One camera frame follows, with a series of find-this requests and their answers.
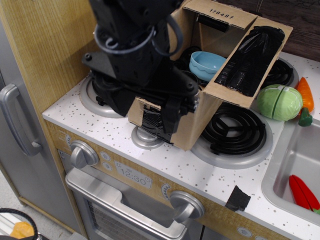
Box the silver centre stove knob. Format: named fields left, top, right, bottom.
left=131, top=126, right=164, bottom=150

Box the right silver stove knob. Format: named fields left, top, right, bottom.
left=169, top=190, right=205, bottom=223

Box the orange toy carrot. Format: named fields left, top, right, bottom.
left=296, top=77, right=315, bottom=127

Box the silver stove knob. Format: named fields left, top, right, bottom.
left=169, top=190, right=205, bottom=223
left=131, top=126, right=164, bottom=150
left=70, top=140, right=99, bottom=169

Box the black tape piece on counter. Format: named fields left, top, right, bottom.
left=225, top=185, right=251, bottom=212

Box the front right black burner coil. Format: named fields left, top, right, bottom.
left=200, top=103, right=267, bottom=156

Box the small cardboard box with flaps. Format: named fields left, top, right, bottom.
left=128, top=0, right=293, bottom=151

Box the silver fridge door handle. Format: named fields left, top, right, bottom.
left=0, top=83, right=42, bottom=157

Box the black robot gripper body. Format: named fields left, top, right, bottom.
left=82, top=45, right=198, bottom=100

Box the silver oven door handle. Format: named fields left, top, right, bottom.
left=65, top=168, right=190, bottom=240

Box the green toy cabbage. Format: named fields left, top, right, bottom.
left=256, top=84, right=303, bottom=122

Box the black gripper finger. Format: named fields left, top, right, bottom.
left=160, top=97, right=198, bottom=134
left=94, top=77, right=136, bottom=117

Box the left silver stove knob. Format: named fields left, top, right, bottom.
left=70, top=140, right=99, bottom=169

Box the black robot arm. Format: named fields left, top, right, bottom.
left=82, top=0, right=198, bottom=134

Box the orange object in bottom corner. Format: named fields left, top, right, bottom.
left=9, top=221, right=35, bottom=239

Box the light blue plastic bowl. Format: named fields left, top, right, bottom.
left=189, top=51, right=226, bottom=83

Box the silver sink basin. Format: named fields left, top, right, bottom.
left=261, top=119, right=320, bottom=226

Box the red toy pepper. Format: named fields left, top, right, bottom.
left=288, top=175, right=320, bottom=214

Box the oven clock display panel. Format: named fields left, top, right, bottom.
left=114, top=161, right=153, bottom=189

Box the back right black burner coil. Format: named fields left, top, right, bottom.
left=261, top=58, right=299, bottom=89

